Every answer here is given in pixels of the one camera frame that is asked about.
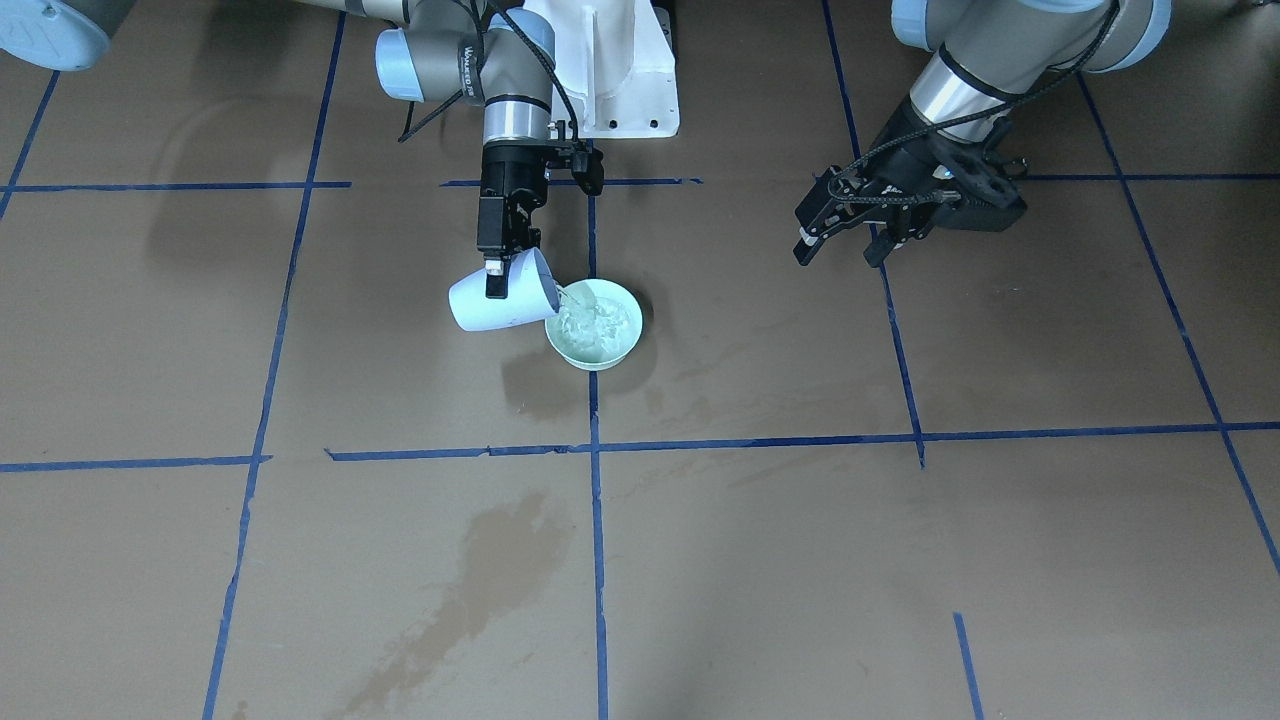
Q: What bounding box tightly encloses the blue plastic cup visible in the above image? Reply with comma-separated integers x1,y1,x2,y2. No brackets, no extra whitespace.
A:
448,249,561,332

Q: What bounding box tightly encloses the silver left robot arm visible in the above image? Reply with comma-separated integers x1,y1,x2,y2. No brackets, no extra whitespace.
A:
794,1,1172,268

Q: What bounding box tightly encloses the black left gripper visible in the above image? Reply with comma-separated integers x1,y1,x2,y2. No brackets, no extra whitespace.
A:
794,100,1027,268

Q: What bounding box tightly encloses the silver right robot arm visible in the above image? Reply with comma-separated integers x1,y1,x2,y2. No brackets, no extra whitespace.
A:
333,1,602,301

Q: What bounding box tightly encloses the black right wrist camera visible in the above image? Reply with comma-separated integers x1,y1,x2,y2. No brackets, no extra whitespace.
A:
545,120,605,197

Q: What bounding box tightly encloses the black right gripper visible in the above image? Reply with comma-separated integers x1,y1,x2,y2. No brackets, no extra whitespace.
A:
476,140,550,299

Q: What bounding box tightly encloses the white mounting post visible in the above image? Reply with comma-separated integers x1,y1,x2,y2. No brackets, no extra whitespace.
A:
522,1,681,138

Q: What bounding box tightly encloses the light green bowl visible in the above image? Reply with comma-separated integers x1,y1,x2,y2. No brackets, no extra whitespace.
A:
544,278,644,372

